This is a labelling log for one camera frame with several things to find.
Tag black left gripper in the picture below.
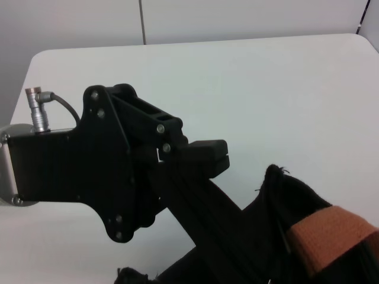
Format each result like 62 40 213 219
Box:
7 83 229 244

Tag left gripper cable with connector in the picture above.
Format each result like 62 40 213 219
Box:
25 87 82 134

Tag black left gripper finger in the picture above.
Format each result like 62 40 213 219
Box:
206 154 231 179

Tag black food bag orange handles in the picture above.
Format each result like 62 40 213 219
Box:
114 158 379 284

